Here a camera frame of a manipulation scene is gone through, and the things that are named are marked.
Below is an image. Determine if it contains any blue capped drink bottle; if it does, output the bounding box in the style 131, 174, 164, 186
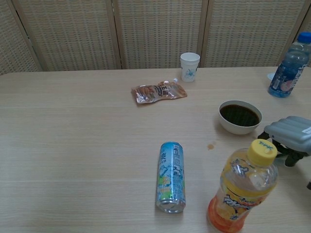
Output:
267, 32, 311, 99

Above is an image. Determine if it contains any light blue beverage can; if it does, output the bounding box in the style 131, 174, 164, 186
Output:
155, 141, 187, 214

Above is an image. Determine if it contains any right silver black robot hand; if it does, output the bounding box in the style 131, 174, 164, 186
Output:
257, 116, 311, 168

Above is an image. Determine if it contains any orange drink bottle yellow cap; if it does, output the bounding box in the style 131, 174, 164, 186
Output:
207, 138, 279, 233

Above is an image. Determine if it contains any woven folding screen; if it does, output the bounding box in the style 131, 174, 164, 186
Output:
0, 0, 311, 76

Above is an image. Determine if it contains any brown spout pouch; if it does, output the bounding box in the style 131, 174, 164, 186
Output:
131, 78, 188, 107

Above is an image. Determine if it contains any white bowl of dark liquid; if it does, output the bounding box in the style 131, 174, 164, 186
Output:
218, 100, 263, 135

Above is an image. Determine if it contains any white paper cup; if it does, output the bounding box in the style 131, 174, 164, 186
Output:
180, 52, 201, 83

